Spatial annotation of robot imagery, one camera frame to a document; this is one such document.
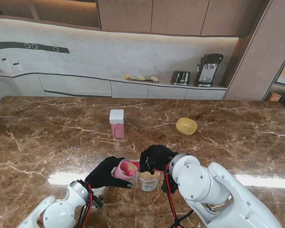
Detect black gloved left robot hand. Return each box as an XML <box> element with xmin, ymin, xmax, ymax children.
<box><xmin>85</xmin><ymin>155</ymin><xmax>133</xmax><ymax>190</ymax></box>

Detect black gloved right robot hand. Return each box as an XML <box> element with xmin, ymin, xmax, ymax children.
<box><xmin>139</xmin><ymin>144</ymin><xmax>179</xmax><ymax>175</ymax></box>

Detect pink plastic measuring cup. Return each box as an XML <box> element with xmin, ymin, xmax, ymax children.
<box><xmin>112</xmin><ymin>158</ymin><xmax>136</xmax><ymax>179</ymax></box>

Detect red plastic scoop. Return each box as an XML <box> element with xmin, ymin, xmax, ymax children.
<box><xmin>128</xmin><ymin>161</ymin><xmax>141</xmax><ymax>172</ymax></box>

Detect clear grain jar with label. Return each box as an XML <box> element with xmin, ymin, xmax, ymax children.
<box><xmin>137</xmin><ymin>170</ymin><xmax>160</xmax><ymax>192</ymax></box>

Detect yellow plastic bowl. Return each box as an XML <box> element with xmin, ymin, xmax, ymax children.
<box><xmin>175</xmin><ymin>117</ymin><xmax>198</xmax><ymax>136</ymax></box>

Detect clear airtight container white lid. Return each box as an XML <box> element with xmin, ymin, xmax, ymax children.
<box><xmin>109</xmin><ymin>109</ymin><xmax>125</xmax><ymax>140</ymax></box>

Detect dark serving board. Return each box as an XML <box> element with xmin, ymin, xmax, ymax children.
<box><xmin>129</xmin><ymin>78</ymin><xmax>160</xmax><ymax>84</ymax></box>

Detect black silver toaster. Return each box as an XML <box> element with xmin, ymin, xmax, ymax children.
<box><xmin>170</xmin><ymin>70</ymin><xmax>191</xmax><ymax>86</ymax></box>

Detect white counter with drawers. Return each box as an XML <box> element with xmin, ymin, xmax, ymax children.
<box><xmin>0</xmin><ymin>70</ymin><xmax>228</xmax><ymax>100</ymax></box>

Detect black espresso machine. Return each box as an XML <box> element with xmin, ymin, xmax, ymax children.
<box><xmin>193</xmin><ymin>53</ymin><xmax>224</xmax><ymax>88</ymax></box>

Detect brown tall cabinet panel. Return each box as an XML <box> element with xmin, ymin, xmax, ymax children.
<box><xmin>223</xmin><ymin>0</ymin><xmax>285</xmax><ymax>102</ymax></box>

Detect orange printed box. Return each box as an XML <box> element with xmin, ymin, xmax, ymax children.
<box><xmin>268</xmin><ymin>92</ymin><xmax>282</xmax><ymax>103</ymax></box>

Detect short white bottle black cap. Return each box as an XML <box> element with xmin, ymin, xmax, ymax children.
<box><xmin>11</xmin><ymin>62</ymin><xmax>23</xmax><ymax>73</ymax></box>

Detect tall white bottle black cap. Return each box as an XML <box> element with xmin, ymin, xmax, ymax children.
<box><xmin>1</xmin><ymin>58</ymin><xmax>12</xmax><ymax>74</ymax></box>

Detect red black left arm cables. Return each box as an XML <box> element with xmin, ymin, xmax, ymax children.
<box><xmin>76</xmin><ymin>181</ymin><xmax>105</xmax><ymax>228</ymax></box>

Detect red black arm cables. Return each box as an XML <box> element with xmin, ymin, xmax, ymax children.
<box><xmin>76</xmin><ymin>181</ymin><xmax>105</xmax><ymax>228</ymax></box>
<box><xmin>161</xmin><ymin>163</ymin><xmax>195</xmax><ymax>228</ymax></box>

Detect red black right arm cables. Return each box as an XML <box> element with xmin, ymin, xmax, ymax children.
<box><xmin>161</xmin><ymin>163</ymin><xmax>195</xmax><ymax>228</ymax></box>

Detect brown wooden wall cabinets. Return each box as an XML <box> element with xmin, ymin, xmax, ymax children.
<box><xmin>0</xmin><ymin>0</ymin><xmax>271</xmax><ymax>38</ymax></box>

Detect black wall panel with rings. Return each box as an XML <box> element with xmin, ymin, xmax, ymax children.
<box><xmin>0</xmin><ymin>41</ymin><xmax>69</xmax><ymax>55</ymax></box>

